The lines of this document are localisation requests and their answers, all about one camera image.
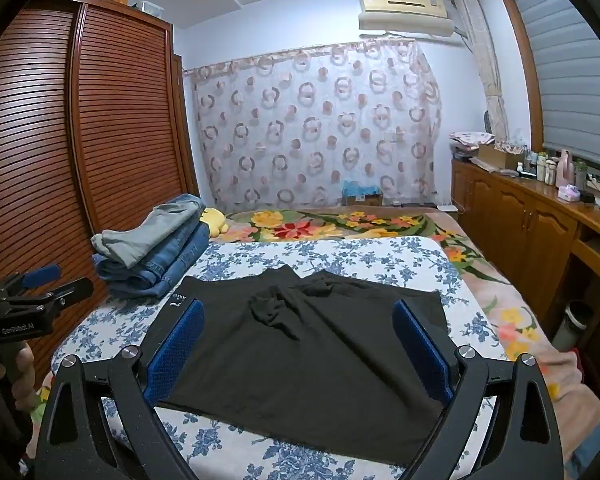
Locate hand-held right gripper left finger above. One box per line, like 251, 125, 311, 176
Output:
32, 299, 206, 480

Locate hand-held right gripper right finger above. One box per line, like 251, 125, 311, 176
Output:
391, 299, 566, 480

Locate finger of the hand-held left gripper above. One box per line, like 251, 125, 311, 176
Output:
0, 276, 95, 322
0, 263, 63, 302

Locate black pants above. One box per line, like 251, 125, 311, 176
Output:
147, 266, 456, 461

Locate folded grey pants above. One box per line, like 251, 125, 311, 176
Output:
91, 204, 207, 269

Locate person's left hand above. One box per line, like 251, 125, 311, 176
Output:
0, 343, 36, 411

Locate folded blue jeans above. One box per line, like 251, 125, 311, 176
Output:
97, 245, 211, 299
94, 192, 212, 283

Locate blue floral bed sheet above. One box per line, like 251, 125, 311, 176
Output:
50, 237, 511, 480

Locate yellow plush toy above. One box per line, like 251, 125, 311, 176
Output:
201, 207, 230, 237

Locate white waste bin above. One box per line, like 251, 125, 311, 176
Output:
552, 300, 595, 352

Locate wooden sideboard cabinet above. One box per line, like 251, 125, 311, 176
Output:
450, 157, 600, 353

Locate small cardboard box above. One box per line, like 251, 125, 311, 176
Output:
341, 193, 384, 207

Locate brown louvred wooden wardrobe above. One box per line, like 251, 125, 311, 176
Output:
0, 0, 202, 391

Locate open cardboard box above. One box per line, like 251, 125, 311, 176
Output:
477, 142, 527, 172

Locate stack of folded pink cloths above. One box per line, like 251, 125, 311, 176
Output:
448, 131, 499, 155

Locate pink bottle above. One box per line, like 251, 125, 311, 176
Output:
555, 150, 576, 191

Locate beige patterned side curtain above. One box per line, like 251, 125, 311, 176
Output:
452, 0, 511, 144

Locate grey window blind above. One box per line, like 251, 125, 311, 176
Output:
509, 0, 600, 172

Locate sheer curtain with ring pattern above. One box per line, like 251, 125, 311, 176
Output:
182, 40, 444, 214

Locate white wall air conditioner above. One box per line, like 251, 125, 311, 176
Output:
357, 0, 459, 41

